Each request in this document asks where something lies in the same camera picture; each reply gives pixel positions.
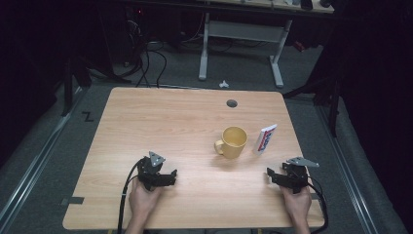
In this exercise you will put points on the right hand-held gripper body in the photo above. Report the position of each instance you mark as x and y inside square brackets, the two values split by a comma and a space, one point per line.
[296, 175]

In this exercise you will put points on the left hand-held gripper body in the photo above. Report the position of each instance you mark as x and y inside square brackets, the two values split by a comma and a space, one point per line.
[150, 169]

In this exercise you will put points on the white red blue toothpaste tube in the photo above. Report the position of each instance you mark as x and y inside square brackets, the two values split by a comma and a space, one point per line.
[265, 139]

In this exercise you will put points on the yellow mug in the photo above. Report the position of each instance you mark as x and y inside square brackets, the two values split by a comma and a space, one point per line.
[233, 142]

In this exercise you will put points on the person's right hand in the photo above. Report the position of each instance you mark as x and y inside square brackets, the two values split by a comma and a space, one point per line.
[297, 204]

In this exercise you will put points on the person's left hand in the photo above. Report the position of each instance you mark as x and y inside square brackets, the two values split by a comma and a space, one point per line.
[142, 201]

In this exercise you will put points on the grey tape strip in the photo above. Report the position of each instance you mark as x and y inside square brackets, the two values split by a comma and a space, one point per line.
[74, 200]

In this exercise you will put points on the black metal stand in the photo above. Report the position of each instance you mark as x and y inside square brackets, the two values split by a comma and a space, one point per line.
[68, 87]
[331, 100]

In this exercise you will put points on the crumpled white paper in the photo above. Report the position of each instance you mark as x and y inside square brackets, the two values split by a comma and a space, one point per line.
[223, 84]

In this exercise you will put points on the small red object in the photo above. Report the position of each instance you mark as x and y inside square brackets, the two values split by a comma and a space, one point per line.
[299, 46]

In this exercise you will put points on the white-framed wooden desk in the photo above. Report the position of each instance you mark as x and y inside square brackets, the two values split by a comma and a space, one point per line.
[243, 31]

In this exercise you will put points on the metal floor rail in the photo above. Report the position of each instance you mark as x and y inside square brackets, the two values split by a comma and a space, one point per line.
[349, 175]
[35, 156]

